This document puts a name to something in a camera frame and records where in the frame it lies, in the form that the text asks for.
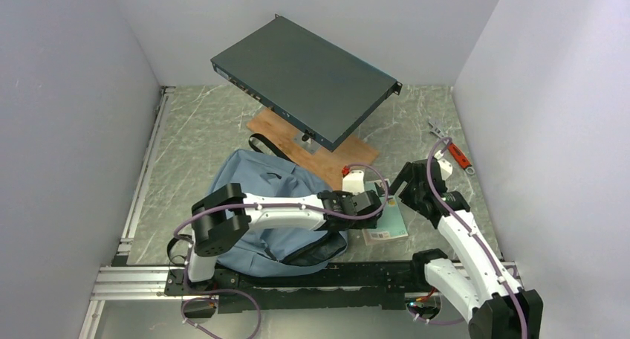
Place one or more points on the brown wooden board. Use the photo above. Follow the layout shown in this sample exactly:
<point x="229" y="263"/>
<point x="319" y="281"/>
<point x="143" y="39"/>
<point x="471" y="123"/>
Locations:
<point x="324" y="163"/>

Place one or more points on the teal paperback book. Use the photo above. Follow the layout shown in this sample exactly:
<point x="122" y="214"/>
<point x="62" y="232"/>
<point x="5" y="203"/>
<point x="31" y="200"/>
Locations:
<point x="391" y="224"/>

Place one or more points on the red handled adjustable wrench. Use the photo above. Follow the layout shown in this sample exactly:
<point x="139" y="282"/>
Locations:
<point x="460" y="158"/>

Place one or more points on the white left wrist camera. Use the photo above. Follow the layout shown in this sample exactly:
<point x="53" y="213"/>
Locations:
<point x="353" y="180"/>

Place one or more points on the metal stand bracket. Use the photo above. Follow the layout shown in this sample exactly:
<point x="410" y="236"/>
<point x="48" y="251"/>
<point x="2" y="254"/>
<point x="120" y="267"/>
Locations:
<point x="306" y="142"/>

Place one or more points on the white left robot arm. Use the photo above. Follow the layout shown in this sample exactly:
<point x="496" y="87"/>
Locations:
<point x="263" y="236"/>

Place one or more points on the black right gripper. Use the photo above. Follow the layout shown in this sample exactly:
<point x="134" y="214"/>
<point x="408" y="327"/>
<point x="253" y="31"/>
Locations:
<point x="406" y="175"/>

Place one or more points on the blue student backpack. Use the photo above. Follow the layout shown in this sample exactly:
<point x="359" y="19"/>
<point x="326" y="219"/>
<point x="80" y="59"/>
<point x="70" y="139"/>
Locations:
<point x="263" y="175"/>

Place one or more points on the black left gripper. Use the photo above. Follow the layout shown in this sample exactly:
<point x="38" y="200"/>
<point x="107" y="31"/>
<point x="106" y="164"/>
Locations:
<point x="368" y="224"/>

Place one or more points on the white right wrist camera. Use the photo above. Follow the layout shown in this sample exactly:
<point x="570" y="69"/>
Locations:
<point x="446" y="167"/>

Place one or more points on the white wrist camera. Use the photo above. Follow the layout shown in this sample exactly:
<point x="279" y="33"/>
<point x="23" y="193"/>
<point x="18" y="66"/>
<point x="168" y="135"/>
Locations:
<point x="446" y="167"/>
<point x="353" y="180"/>

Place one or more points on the aluminium frame rail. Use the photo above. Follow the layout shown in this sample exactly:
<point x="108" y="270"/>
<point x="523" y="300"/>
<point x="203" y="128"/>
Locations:
<point x="120" y="281"/>

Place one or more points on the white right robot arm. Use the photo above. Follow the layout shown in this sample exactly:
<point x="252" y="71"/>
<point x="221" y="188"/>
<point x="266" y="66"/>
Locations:
<point x="492" y="302"/>

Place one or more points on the dark teal rack server unit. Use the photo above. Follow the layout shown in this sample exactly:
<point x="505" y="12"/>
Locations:
<point x="322" y="90"/>

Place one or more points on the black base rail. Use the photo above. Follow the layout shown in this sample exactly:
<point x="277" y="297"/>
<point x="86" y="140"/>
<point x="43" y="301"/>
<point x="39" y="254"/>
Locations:
<point x="384" y="285"/>

